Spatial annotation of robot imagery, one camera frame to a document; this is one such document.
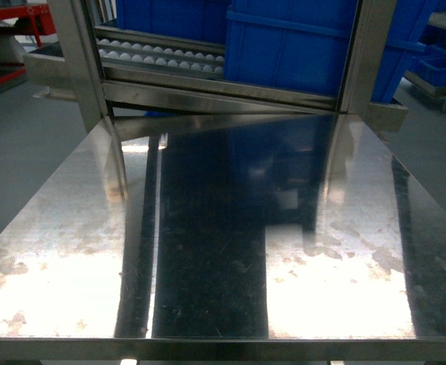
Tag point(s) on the right steel shelf rack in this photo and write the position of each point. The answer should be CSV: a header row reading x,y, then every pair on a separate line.
x,y
441,53

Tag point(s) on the red metal frame cart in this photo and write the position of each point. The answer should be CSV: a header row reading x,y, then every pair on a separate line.
x,y
20,18

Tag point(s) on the small blue bin right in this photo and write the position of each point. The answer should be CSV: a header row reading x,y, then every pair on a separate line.
x,y
432,69

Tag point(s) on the rear blue plastic bin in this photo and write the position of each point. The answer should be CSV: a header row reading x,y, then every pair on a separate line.
x,y
194,20

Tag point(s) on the large blue plastic bin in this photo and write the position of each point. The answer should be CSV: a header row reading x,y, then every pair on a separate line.
x,y
302,45

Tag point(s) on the stainless steel roller rack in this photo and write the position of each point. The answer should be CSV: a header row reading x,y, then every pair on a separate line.
x,y
72,69

